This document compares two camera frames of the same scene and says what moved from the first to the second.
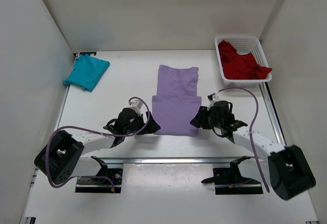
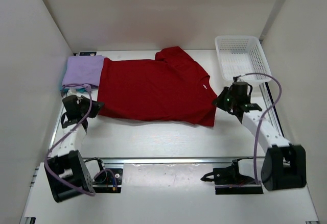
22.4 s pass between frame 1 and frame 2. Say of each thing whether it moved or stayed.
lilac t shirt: moved
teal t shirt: moved
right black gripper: moved
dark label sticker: stayed
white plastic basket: stayed
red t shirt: moved
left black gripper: moved
